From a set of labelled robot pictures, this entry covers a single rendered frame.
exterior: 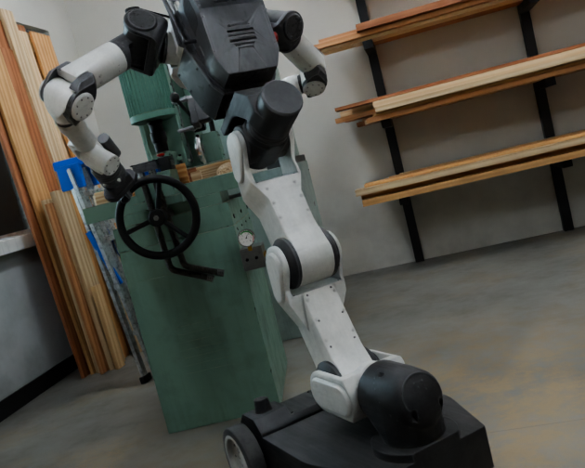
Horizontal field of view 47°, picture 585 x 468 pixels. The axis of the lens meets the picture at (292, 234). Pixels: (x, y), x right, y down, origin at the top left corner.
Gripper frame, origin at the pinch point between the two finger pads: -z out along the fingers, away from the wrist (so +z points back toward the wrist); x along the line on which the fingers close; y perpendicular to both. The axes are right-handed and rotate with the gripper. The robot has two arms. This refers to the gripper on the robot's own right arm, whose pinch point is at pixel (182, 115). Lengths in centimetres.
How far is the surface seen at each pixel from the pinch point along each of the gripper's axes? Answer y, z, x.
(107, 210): 4.5, -35.7, 26.1
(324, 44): 176, 64, -75
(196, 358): 16, -18, 86
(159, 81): 8.1, -7.4, -17.2
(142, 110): 6.6, -15.5, -7.7
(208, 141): 32.4, 1.9, 3.4
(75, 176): 81, -73, -8
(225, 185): 4.9, 8.6, 27.4
